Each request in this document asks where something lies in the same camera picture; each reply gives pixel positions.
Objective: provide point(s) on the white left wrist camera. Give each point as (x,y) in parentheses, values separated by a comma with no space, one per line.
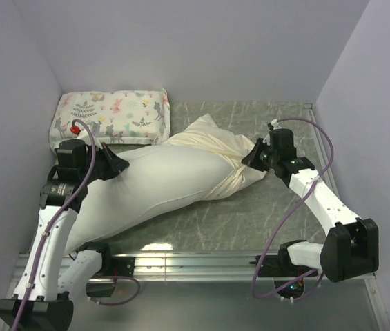
(83,133)

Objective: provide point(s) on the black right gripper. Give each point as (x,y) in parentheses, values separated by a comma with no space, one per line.
(253,160)

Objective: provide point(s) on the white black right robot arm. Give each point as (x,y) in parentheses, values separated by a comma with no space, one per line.
(351,247)

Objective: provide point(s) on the aluminium front mounting rail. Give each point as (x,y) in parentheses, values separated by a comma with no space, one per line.
(153,266)

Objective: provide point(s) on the white pillow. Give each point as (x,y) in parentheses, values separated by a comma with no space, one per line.
(158,180)

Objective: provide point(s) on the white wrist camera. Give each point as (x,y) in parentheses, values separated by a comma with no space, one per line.
(83,133)
(274,125)

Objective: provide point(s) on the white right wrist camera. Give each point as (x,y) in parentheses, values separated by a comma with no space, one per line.
(274,125)

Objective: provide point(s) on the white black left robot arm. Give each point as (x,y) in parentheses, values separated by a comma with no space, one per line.
(44,297)

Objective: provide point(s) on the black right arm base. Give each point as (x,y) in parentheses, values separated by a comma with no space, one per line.
(274,265)

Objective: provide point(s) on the cream satin pillowcase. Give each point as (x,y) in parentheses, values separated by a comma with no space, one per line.
(204,134)

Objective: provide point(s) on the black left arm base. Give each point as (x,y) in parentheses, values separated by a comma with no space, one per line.
(103,284)

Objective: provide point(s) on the animal print patterned pillow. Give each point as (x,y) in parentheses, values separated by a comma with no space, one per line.
(133,117)

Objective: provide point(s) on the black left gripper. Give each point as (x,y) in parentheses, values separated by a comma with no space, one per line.
(114,164)

